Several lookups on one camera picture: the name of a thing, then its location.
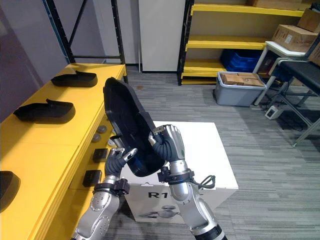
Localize grey plastic bin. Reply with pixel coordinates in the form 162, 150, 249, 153
215, 71, 267, 108

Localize yellow and black shelving unit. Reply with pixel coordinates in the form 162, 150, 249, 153
176, 0, 311, 86

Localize black padded bench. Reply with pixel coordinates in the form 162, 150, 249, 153
269, 57, 320, 148

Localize low yellow shelf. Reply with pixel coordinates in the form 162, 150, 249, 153
0, 62, 127, 240

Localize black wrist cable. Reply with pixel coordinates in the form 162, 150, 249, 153
191, 174, 217, 192

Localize white cardboard box R1-A5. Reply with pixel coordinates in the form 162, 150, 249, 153
119, 121, 240, 225

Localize white power socket box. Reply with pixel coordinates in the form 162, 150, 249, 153
264, 104, 283, 120

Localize black metal rack frame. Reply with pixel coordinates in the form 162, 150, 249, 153
45, 0, 129, 84

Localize white upright panel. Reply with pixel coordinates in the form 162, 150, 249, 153
138, 0, 186, 74

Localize brown cardboard box in bin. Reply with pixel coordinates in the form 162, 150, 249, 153
237, 72, 266, 88
222, 72, 245, 87

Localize white metal side table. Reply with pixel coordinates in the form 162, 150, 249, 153
253, 40, 314, 106

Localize blue plastic crate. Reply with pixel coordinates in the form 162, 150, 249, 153
219, 49, 263, 74

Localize plain brown cardboard box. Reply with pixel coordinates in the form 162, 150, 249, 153
297, 8, 320, 34

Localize printed brown cardboard box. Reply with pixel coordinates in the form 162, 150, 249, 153
271, 23, 319, 54

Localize small black box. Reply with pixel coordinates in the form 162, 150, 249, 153
82, 169, 104, 188
92, 148, 109, 164

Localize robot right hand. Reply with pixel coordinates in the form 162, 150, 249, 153
148, 124, 189, 173

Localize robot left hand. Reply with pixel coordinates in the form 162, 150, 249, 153
101, 147, 139, 185

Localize flat brown cardboard box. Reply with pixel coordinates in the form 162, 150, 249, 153
251, 0, 313, 11

